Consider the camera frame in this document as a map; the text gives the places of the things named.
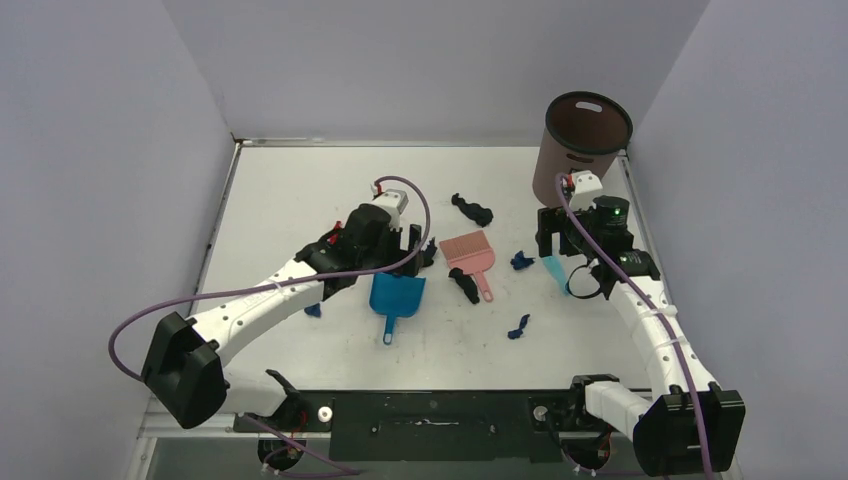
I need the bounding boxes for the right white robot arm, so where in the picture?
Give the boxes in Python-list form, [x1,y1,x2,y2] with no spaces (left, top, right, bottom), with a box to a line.
[536,195,746,477]

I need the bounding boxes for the dark blue scrap near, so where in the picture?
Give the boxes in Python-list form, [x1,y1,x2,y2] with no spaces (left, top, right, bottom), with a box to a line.
[507,314,531,340]

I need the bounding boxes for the dark blue scrap left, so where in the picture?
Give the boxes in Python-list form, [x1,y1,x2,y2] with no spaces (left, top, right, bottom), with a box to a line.
[304,303,322,318]

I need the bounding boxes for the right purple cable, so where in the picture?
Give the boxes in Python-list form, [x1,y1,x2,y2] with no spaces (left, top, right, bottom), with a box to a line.
[555,173,718,480]

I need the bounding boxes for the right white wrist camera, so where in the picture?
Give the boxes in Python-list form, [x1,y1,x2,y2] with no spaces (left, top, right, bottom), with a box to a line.
[567,170,603,212]

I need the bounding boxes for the teal paper scrap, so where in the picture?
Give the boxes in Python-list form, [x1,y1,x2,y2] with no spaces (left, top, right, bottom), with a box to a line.
[541,255,570,296]

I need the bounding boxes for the black paper scrap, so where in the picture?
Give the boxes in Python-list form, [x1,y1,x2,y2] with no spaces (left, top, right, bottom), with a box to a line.
[448,268,480,305]
[421,238,438,268]
[451,193,494,227]

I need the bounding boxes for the purple cable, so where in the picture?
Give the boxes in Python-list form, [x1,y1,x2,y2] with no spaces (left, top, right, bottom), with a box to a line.
[107,175,433,384]
[555,173,718,480]

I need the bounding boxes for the black paper scrap centre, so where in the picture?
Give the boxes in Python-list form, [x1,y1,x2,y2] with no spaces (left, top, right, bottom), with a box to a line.
[448,268,480,305]

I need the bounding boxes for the brown waste bin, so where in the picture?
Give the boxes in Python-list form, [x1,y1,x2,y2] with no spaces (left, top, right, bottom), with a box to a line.
[532,91,634,207]

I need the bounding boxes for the blue dustpan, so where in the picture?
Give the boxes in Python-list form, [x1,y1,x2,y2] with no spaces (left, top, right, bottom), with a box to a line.
[369,273,426,345]

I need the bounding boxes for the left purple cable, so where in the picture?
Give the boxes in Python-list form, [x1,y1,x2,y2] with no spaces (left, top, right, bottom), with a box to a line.
[107,175,433,384]

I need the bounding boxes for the black paper scrap far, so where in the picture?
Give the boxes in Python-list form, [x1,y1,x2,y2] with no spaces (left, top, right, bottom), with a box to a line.
[451,193,494,227]

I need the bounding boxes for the dark blue scrap right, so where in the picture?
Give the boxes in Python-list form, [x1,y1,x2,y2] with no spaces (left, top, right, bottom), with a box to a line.
[510,250,535,271]

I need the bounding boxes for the pink hand brush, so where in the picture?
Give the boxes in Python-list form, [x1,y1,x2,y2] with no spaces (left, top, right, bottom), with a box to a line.
[438,230,496,302]

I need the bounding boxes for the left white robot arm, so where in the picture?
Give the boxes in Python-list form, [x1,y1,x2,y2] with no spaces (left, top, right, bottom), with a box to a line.
[141,190,412,431]

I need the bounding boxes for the black paper scrap left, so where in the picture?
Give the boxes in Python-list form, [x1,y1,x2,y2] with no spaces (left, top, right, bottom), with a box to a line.
[421,238,438,268]

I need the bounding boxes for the dark blue scrap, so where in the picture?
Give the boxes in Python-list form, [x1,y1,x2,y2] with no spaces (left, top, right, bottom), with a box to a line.
[510,250,535,271]
[507,314,531,340]
[304,303,322,318]

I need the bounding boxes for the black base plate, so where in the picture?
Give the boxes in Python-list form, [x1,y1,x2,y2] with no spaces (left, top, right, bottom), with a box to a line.
[233,389,612,463]

